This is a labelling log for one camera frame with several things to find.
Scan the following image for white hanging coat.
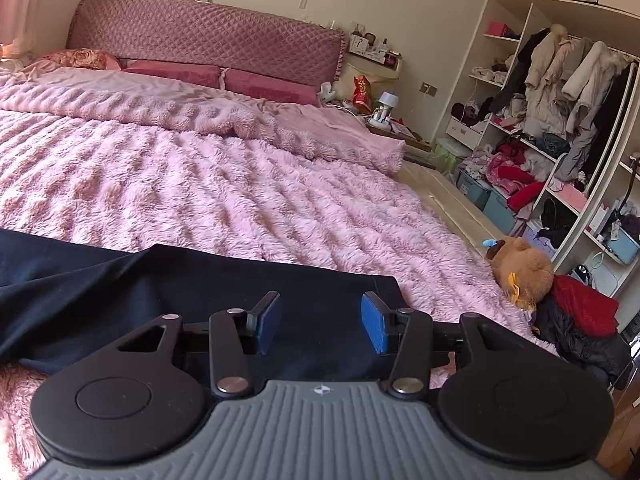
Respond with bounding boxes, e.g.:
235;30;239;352
562;40;626;126

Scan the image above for pink fluffy blanket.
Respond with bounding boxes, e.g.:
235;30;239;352
0;67;551;476

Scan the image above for black pants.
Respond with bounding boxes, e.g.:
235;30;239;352
0;229;453;383

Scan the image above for light blue bin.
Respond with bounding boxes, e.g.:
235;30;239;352
607;220;640;265

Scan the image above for pink curtain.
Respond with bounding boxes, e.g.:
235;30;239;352
0;0;48;56

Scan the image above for blue storage box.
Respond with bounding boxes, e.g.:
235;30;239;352
457;167;493;211
482;190;516;235

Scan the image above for long black hanging coat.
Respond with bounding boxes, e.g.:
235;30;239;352
592;62;638;181

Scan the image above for green translucent storage box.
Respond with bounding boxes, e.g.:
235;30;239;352
432;137;471;176

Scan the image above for pink quilted headboard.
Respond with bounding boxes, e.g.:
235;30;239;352
66;0;347;92

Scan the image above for pile of red clothes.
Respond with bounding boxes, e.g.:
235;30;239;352
487;142;546;211

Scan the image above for dark pink pillow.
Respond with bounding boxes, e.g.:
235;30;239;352
223;68;322;107
121;59;222;90

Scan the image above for black clothing pile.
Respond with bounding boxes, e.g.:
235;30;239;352
535;295;633;391

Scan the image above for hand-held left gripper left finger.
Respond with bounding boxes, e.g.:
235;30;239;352
116;291;282;397

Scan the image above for white drawer box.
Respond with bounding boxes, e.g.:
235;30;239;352
446;117;483;150

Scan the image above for wall shelf with trinkets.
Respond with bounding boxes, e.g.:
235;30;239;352
348;22;403;68

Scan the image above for small white table lamp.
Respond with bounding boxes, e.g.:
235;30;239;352
378;91;398;122

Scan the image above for red cloth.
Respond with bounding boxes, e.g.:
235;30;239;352
551;275;620;338

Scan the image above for wooden nightstand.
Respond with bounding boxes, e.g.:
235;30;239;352
370;115;433;153

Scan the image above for red snack bag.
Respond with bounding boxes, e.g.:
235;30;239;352
353;75;373;113

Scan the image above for floral pink pillow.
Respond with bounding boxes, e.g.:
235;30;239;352
39;48;122;72

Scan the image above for beige hanging coat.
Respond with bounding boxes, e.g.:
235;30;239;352
522;24;576;136

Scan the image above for large brown plush bear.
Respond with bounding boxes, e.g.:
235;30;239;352
482;236;555;311

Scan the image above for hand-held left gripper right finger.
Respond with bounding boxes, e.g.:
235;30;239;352
360;291;560;396

